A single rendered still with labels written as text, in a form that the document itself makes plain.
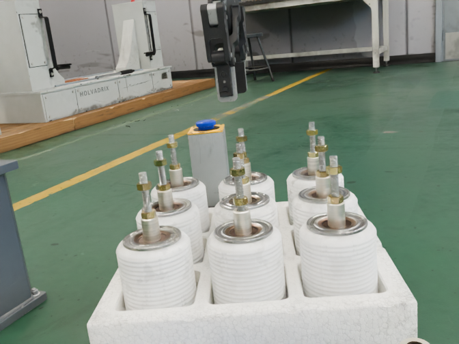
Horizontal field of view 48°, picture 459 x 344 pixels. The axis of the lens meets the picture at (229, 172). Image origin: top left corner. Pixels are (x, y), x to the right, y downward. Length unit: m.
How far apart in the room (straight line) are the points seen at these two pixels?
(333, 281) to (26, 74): 2.86
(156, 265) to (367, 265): 0.26
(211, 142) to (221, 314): 0.46
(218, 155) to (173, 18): 5.47
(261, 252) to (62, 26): 6.93
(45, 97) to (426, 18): 3.74
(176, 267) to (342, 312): 0.21
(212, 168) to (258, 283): 0.43
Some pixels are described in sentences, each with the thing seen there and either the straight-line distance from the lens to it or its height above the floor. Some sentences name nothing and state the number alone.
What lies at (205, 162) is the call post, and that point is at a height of 0.25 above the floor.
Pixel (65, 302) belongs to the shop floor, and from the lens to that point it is 1.14.
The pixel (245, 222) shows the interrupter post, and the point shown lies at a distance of 0.65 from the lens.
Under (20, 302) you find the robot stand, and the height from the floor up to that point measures 0.03.
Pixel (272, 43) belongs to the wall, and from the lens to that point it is 5.92.
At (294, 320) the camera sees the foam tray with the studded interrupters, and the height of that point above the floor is 0.17.
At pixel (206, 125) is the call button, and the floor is 0.32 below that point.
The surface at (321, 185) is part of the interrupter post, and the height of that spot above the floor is 0.27.
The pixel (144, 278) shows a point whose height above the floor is 0.22.
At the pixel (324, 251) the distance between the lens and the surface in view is 0.63.
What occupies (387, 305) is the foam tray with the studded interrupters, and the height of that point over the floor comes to 0.18.
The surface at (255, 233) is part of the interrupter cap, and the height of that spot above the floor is 0.25.
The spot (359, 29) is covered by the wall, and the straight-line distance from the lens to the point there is 5.66.
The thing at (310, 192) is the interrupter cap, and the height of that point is 0.25.
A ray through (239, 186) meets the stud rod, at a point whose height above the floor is 0.31.
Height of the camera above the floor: 0.50
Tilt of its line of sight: 15 degrees down
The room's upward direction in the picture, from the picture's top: 6 degrees counter-clockwise
